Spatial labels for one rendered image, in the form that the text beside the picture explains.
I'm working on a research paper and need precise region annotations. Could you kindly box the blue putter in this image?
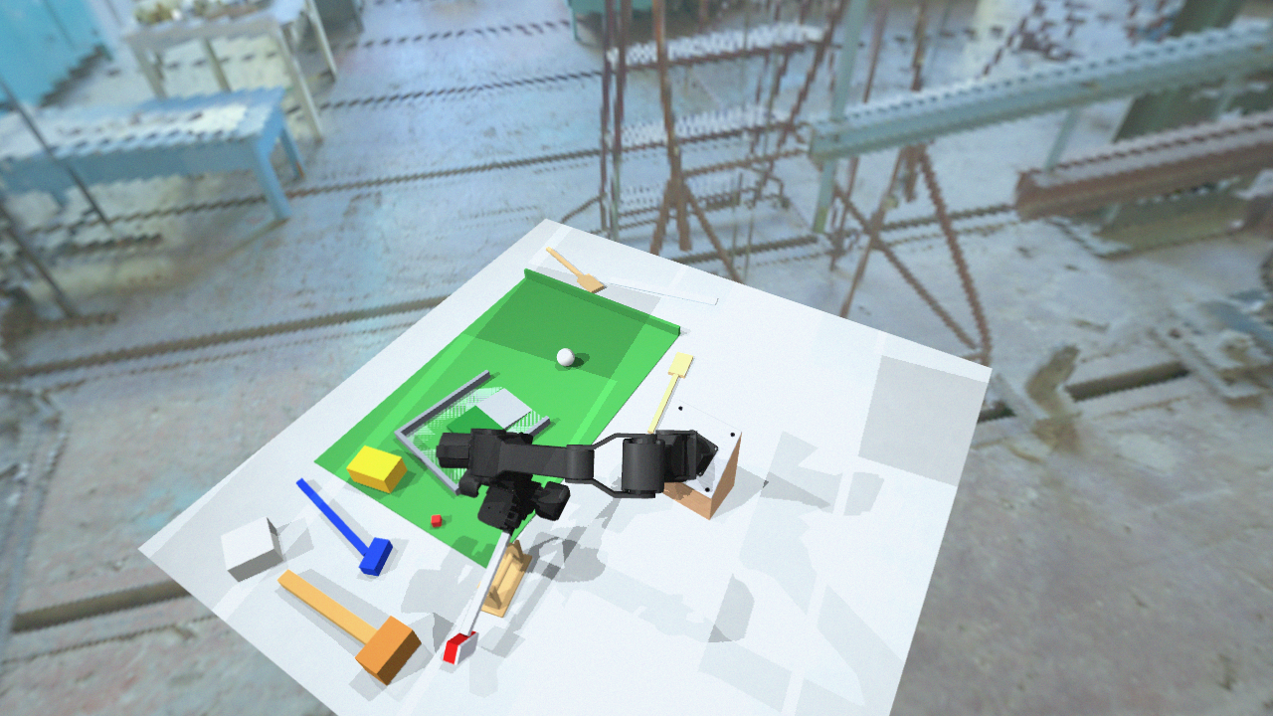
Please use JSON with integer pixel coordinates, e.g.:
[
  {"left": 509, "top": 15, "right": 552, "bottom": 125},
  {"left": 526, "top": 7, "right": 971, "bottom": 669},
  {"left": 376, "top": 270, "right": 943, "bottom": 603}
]
[{"left": 297, "top": 478, "right": 393, "bottom": 576}]

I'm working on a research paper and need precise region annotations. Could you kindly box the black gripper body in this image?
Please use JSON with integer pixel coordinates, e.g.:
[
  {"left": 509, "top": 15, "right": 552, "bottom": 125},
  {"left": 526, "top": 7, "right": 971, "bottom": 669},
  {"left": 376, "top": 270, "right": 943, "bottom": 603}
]
[{"left": 458, "top": 469, "right": 572, "bottom": 522}]

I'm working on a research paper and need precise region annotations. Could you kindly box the green putting mat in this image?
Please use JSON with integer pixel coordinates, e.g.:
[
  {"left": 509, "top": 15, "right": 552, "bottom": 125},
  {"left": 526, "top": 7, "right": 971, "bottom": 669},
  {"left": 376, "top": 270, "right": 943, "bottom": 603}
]
[{"left": 314, "top": 276, "right": 681, "bottom": 569}]

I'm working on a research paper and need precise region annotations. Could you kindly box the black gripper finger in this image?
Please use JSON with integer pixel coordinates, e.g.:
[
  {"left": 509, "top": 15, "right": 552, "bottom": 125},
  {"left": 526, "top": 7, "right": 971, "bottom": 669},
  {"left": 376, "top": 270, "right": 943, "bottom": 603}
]
[{"left": 519, "top": 485, "right": 544, "bottom": 521}]

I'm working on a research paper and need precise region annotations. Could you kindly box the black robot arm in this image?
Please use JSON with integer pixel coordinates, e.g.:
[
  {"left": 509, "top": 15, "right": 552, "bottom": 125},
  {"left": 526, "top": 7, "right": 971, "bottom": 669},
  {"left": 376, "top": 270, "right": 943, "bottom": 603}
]
[{"left": 435, "top": 429, "right": 718, "bottom": 533}]

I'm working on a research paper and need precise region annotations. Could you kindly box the yellow rectangular block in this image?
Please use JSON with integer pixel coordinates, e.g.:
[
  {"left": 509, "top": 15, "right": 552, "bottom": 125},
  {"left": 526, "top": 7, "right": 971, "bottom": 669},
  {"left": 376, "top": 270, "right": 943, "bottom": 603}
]
[{"left": 346, "top": 446, "right": 409, "bottom": 494}]

